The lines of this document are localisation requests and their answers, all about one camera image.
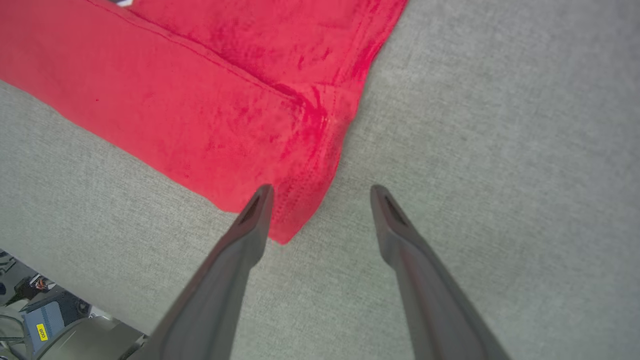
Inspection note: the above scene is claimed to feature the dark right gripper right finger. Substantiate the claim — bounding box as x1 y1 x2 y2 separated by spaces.
369 184 512 360

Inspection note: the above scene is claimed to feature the red and white garment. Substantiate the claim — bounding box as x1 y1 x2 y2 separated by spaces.
0 0 409 246

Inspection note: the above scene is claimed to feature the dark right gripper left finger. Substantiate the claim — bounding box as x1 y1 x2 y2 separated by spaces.
127 184 275 360

